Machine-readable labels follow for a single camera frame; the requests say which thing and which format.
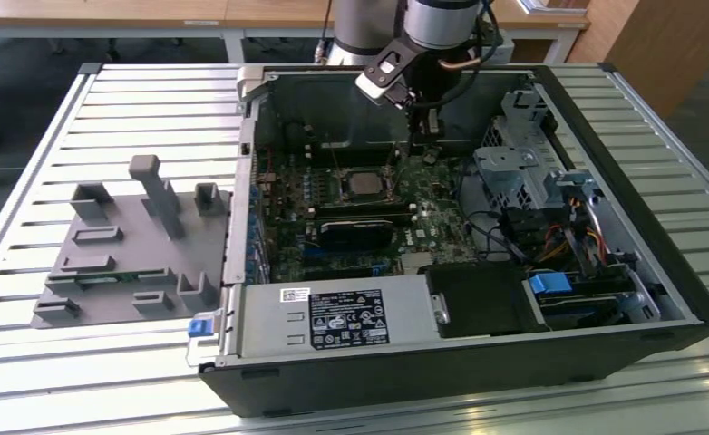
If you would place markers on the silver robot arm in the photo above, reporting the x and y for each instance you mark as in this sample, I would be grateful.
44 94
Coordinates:
439 22

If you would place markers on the CPU socket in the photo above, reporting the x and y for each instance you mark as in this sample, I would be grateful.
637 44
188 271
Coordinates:
366 199

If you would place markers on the black RAM slot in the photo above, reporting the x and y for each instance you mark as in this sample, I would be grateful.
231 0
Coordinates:
360 209

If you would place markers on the silver metal drive cage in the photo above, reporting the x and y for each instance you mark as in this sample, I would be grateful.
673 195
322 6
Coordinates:
499 158

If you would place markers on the green motherboard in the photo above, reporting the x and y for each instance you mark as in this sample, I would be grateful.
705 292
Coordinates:
439 213

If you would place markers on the black graphics card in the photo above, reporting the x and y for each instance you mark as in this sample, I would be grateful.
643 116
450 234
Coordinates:
354 233

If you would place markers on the silver chipset heatsink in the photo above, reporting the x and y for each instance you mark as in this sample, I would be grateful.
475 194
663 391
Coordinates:
418 263

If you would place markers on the wooden cabinet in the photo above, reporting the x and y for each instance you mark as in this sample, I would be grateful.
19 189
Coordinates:
662 45

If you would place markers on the blue disk carrier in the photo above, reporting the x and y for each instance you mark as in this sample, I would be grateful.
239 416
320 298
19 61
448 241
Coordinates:
549 284

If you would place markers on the black plastic shroud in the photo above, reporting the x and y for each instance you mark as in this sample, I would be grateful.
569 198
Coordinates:
481 303

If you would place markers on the silver power supply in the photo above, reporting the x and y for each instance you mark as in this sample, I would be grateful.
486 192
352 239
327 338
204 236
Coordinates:
270 326

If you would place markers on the grey parts rack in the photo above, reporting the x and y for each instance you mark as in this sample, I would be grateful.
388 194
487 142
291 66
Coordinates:
124 254

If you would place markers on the blue case latch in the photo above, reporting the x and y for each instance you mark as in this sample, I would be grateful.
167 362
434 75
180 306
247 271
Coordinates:
200 327

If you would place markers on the green RAM stick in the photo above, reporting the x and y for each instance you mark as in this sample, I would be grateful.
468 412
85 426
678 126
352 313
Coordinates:
124 276

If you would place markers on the black PC case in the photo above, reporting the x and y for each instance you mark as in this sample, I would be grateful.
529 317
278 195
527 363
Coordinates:
390 385

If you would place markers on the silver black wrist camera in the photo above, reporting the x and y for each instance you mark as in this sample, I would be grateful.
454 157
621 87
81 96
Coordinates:
384 68

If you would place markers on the wooden desk white frame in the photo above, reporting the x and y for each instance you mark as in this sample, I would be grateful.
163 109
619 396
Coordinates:
119 11

